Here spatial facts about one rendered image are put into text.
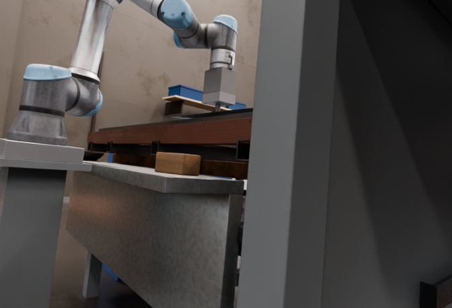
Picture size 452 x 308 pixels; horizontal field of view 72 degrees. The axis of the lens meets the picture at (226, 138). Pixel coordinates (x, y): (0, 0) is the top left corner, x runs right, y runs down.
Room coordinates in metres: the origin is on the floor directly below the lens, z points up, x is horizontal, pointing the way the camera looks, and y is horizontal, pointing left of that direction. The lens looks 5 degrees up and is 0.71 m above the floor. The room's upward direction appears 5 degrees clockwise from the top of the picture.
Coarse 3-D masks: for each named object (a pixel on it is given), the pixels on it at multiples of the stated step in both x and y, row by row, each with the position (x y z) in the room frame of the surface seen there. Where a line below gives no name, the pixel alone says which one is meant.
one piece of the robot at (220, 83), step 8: (232, 56) 0.91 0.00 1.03; (216, 64) 0.91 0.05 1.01; (208, 72) 0.94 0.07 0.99; (216, 72) 0.91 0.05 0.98; (224, 72) 0.90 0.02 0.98; (232, 72) 0.92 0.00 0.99; (208, 80) 0.94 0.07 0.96; (216, 80) 0.91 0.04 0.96; (224, 80) 0.90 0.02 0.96; (232, 80) 0.92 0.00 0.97; (208, 88) 0.93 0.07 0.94; (216, 88) 0.90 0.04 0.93; (224, 88) 0.90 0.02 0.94; (232, 88) 0.92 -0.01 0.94; (208, 96) 0.93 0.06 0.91; (216, 96) 0.90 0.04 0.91; (224, 96) 0.90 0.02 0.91; (232, 96) 0.92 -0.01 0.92; (208, 104) 0.96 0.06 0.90; (216, 104) 0.94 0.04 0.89; (224, 104) 0.94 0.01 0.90; (232, 104) 0.93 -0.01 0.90
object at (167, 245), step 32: (96, 192) 1.37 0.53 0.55; (128, 192) 1.11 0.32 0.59; (160, 192) 0.93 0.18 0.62; (96, 224) 1.33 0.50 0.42; (128, 224) 1.08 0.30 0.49; (160, 224) 0.92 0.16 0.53; (192, 224) 0.79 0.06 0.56; (224, 224) 0.70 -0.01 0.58; (96, 256) 1.30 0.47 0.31; (128, 256) 1.06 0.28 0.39; (160, 256) 0.90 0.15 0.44; (192, 256) 0.78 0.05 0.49; (224, 256) 0.69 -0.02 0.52; (160, 288) 0.89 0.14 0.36; (192, 288) 0.77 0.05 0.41; (224, 288) 0.70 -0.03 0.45
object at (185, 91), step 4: (168, 88) 5.25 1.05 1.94; (172, 88) 5.17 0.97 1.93; (176, 88) 5.08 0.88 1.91; (180, 88) 5.00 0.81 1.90; (184, 88) 5.06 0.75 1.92; (188, 88) 5.10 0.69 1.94; (192, 88) 5.15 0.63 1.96; (168, 92) 5.26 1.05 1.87; (172, 92) 5.16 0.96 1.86; (176, 92) 5.07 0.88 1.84; (180, 92) 5.01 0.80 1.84; (184, 92) 5.06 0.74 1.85; (188, 92) 5.11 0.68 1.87; (192, 92) 5.17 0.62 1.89; (196, 92) 5.22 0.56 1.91; (200, 92) 5.28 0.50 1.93; (184, 96) 5.07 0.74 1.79; (188, 96) 5.12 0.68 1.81; (192, 96) 5.17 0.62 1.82; (196, 96) 5.23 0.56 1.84; (200, 96) 5.28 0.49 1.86; (200, 100) 5.29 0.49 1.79
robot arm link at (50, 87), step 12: (36, 72) 0.85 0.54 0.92; (48, 72) 0.86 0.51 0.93; (60, 72) 0.88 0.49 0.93; (24, 84) 0.86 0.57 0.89; (36, 84) 0.85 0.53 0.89; (48, 84) 0.86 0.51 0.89; (60, 84) 0.89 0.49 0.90; (72, 84) 0.94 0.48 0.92; (24, 96) 0.86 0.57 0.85; (36, 96) 0.85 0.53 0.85; (48, 96) 0.87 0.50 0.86; (60, 96) 0.89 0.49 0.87; (72, 96) 0.94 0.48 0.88; (48, 108) 0.87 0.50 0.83; (60, 108) 0.90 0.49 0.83; (72, 108) 0.98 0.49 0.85
